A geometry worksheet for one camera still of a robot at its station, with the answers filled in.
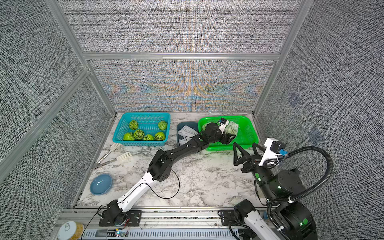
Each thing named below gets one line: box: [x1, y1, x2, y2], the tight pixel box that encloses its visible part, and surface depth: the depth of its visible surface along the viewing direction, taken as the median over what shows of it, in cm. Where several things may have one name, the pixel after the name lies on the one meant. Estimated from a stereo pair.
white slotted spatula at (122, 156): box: [95, 151, 133, 168], surface depth 94 cm
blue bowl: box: [89, 174, 112, 196], surface depth 83 cm
